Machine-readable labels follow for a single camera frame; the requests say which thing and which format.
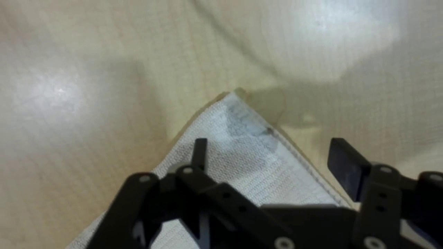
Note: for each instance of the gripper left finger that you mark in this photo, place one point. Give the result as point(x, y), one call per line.
point(193, 193)

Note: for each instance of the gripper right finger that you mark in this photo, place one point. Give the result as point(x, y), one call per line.
point(380, 193)

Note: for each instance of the white towel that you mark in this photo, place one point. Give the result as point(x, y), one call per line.
point(252, 162)

